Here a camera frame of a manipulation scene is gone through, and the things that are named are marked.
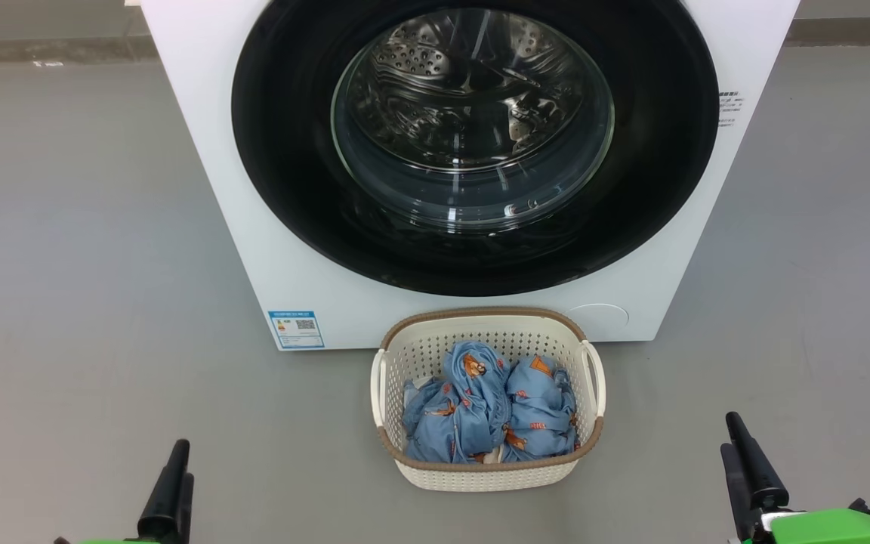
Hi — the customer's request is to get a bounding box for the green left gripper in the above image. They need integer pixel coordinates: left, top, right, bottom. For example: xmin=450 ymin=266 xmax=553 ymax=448
xmin=54 ymin=440 xmax=195 ymax=544

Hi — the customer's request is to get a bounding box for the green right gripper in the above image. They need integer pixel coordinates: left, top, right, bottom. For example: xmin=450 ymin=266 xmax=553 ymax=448
xmin=720 ymin=412 xmax=870 ymax=544

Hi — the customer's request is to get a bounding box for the washing machine door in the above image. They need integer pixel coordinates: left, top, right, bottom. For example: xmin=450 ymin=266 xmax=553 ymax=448
xmin=231 ymin=0 xmax=720 ymax=297

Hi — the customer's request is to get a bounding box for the white front-load washing machine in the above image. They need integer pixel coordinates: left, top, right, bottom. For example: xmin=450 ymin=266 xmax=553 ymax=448
xmin=138 ymin=0 xmax=802 ymax=352

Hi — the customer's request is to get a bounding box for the perforated steel washer drum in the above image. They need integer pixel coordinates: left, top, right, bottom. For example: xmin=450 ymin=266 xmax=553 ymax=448
xmin=341 ymin=9 xmax=611 ymax=178

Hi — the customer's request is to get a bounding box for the blue energy label sticker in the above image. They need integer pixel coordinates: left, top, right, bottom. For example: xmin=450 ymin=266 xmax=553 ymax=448
xmin=268 ymin=310 xmax=325 ymax=351

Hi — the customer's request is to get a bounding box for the round white filter cover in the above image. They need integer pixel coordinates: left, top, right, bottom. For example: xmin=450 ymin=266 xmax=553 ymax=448
xmin=565 ymin=304 xmax=630 ymax=330

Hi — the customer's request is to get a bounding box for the cream perforated laundry basket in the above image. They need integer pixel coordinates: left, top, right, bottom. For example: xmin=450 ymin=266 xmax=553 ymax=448
xmin=371 ymin=307 xmax=606 ymax=493

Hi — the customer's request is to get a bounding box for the small printed text sticker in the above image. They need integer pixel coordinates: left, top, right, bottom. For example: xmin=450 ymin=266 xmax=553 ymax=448
xmin=717 ymin=91 xmax=745 ymax=128

